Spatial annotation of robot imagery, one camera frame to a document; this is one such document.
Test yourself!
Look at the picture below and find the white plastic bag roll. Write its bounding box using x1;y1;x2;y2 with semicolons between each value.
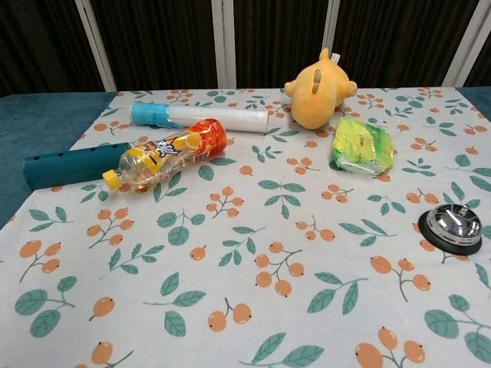
130;102;269;136

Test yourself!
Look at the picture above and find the green yellow snack packet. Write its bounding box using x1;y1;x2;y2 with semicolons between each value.
329;117;397;176

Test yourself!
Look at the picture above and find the silver desk bell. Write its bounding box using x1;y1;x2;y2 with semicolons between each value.
417;204;483;255

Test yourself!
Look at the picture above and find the teal velvet table cover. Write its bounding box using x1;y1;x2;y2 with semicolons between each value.
0;90;120;230

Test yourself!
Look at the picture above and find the orange drink plastic bottle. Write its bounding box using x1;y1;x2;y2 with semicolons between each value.
101;118;229;192

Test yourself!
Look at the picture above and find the floral fruit print tablecloth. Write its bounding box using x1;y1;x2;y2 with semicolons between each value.
0;87;491;368

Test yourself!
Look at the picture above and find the white partition frame post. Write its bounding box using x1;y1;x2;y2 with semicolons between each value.
74;0;117;93
211;0;237;92
318;0;339;59
442;0;491;88

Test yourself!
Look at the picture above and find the yellow plush toy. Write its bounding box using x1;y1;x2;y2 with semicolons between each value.
284;48;358;130

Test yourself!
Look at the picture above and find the teal perforated tube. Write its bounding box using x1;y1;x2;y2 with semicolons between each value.
21;142;132;190

